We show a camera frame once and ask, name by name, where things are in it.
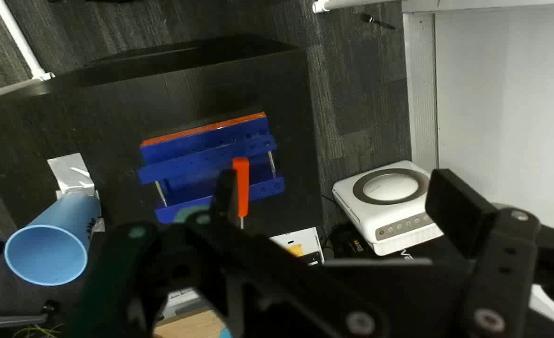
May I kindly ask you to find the blue and orange rack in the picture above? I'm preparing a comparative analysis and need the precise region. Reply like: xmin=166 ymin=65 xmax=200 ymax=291
xmin=138 ymin=112 xmax=286 ymax=225

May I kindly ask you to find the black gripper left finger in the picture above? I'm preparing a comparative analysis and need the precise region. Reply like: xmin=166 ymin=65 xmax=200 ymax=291
xmin=65 ymin=223 xmax=166 ymax=338

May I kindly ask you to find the silver foil packet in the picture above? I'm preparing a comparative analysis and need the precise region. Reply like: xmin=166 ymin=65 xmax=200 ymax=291
xmin=48 ymin=152 xmax=97 ymax=199

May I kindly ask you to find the light blue plastic cup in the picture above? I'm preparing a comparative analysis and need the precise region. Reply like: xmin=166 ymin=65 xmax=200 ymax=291
xmin=5 ymin=191 xmax=100 ymax=287

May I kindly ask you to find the black cabinet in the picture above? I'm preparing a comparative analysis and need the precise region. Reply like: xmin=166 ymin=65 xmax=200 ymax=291
xmin=0 ymin=33 xmax=326 ymax=315

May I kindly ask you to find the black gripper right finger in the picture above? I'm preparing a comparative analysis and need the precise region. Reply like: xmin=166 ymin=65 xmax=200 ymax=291
xmin=427 ymin=169 xmax=540 ymax=338

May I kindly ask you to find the white air purifier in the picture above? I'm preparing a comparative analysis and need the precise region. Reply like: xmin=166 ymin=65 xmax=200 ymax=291
xmin=333 ymin=159 xmax=442 ymax=255

